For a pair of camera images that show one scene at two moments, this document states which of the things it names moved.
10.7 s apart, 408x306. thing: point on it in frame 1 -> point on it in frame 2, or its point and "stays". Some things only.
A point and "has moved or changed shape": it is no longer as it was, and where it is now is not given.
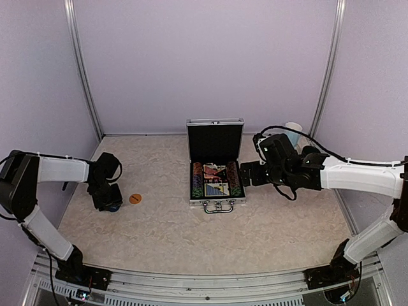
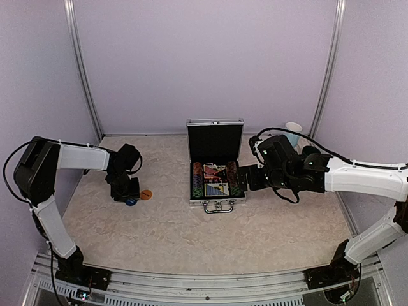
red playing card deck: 210,171 stays
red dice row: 215,180 stays
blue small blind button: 114,208 -> 131,202
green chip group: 235,191 stays
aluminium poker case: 215,148 stays
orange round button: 135,198 has moved or changed shape
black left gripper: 117,199 -> 134,192
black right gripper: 245,174 stays
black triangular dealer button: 222,173 stays
